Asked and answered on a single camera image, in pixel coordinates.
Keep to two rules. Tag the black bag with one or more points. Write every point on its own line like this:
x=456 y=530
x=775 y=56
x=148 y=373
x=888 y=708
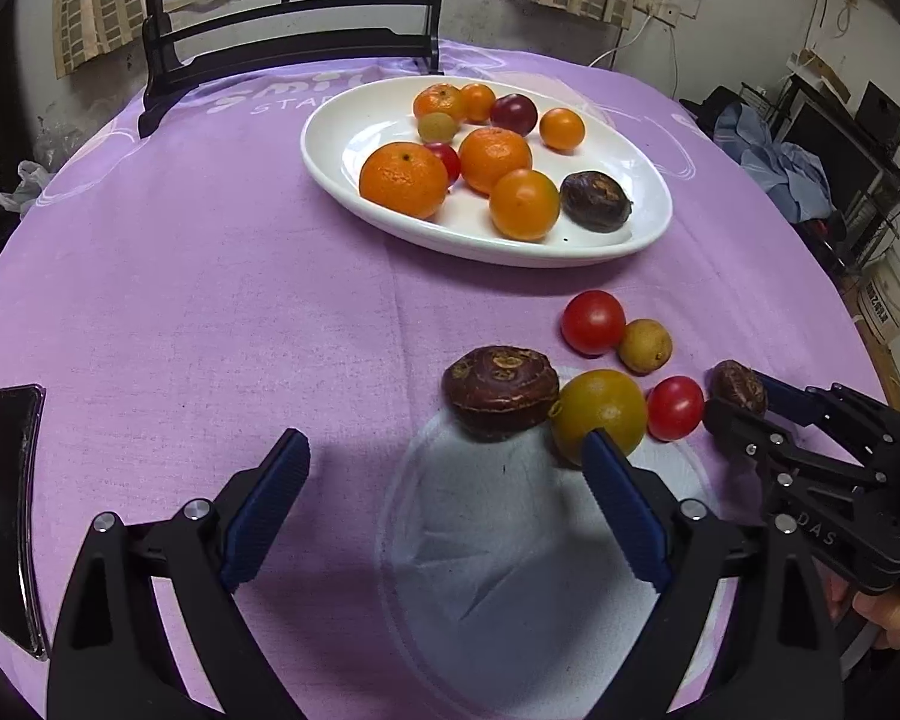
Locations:
x=712 y=109

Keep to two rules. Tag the large orange tangerine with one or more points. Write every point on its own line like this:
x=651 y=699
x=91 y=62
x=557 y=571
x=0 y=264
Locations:
x=403 y=180

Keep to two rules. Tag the small orange with green stem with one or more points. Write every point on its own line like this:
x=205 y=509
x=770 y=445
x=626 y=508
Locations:
x=440 y=101

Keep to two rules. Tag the green tangerine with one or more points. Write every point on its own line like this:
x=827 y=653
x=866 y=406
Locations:
x=600 y=409

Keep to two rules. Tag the black computer monitor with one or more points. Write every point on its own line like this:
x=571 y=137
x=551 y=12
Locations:
x=832 y=150

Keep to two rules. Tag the white oval plate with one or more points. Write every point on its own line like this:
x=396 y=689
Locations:
x=345 y=135

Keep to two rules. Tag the white plastic bag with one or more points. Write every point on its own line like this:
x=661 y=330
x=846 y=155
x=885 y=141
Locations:
x=24 y=184

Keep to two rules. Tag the purple printed tablecloth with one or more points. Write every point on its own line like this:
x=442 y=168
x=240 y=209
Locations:
x=195 y=300

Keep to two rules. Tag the large ringed water chestnut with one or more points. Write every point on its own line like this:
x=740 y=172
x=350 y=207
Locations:
x=500 y=390

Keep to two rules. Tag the medium orange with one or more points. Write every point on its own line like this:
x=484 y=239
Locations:
x=495 y=159

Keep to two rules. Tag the black smartphone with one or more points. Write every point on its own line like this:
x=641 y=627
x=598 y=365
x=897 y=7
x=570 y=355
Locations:
x=7 y=510

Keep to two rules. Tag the smooth oval orange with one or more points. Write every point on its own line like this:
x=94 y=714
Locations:
x=524 y=204

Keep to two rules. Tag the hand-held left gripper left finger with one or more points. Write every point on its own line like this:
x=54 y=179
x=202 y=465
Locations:
x=266 y=510

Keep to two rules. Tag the brown water chestnut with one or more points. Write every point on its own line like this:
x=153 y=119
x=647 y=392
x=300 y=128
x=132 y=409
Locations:
x=739 y=386

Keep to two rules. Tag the red cherry tomato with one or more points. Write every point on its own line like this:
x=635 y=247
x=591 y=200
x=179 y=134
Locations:
x=675 y=407
x=592 y=322
x=448 y=161

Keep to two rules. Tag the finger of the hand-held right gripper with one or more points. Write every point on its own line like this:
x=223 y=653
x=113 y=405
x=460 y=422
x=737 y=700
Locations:
x=787 y=396
x=735 y=427

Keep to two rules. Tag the blue crumpled cloth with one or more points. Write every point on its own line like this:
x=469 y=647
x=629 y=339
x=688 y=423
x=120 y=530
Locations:
x=787 y=161

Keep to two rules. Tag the purple plum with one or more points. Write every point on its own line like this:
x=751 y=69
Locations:
x=513 y=112

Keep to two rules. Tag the small brown longan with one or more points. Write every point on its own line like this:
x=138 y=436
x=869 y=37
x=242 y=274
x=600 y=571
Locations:
x=645 y=346
x=436 y=126

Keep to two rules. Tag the white wall socket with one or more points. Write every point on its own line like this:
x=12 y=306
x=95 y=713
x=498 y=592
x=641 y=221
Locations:
x=664 y=11

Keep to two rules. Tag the small black box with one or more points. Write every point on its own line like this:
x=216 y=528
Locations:
x=880 y=109

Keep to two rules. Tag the smooth dark water chestnut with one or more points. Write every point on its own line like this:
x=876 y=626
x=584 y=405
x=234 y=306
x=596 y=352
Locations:
x=595 y=199

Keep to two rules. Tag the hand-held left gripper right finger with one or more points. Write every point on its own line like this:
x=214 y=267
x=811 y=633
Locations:
x=626 y=510

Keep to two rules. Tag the cardboard box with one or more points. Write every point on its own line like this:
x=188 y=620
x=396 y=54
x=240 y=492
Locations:
x=889 y=296

